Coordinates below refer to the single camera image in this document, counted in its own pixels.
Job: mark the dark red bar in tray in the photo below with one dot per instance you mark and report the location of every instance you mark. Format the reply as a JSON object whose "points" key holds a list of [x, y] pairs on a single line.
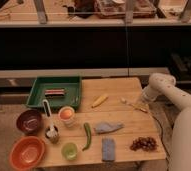
{"points": [[53, 92]]}

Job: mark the crumpled blue cloth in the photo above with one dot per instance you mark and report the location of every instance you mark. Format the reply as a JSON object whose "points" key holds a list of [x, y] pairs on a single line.
{"points": [[105, 127]]}

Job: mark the bunch of red grapes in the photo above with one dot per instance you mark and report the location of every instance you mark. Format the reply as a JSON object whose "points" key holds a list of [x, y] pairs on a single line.
{"points": [[144, 143]]}

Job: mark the blue sponge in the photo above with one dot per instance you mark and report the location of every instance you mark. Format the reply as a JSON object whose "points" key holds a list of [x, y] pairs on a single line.
{"points": [[108, 149]]}

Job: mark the orange plastic bowl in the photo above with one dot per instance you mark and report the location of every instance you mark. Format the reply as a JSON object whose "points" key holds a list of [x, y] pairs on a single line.
{"points": [[27, 153]]}

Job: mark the wooden table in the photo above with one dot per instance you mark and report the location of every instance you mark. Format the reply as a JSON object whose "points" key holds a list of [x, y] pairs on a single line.
{"points": [[102, 115]]}

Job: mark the yellow corn cob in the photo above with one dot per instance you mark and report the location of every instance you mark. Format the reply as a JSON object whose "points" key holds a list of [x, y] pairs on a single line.
{"points": [[99, 101]]}

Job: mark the green plastic tray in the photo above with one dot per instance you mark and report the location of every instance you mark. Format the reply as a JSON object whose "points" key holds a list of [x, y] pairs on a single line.
{"points": [[71, 84]]}

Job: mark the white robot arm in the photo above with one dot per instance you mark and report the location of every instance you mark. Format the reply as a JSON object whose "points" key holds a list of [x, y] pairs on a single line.
{"points": [[164, 84]]}

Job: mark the green plastic cup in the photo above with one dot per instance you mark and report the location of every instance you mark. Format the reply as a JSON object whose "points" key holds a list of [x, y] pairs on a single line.
{"points": [[69, 151]]}

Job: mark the dark maroon bowl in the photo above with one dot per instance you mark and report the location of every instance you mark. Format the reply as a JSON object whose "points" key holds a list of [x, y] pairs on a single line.
{"points": [[29, 122]]}

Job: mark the green chili pepper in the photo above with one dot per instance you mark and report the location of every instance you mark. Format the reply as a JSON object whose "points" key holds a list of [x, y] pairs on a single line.
{"points": [[87, 129]]}

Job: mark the white cup with orange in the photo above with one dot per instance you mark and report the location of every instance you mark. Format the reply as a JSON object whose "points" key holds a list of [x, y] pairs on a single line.
{"points": [[67, 116]]}

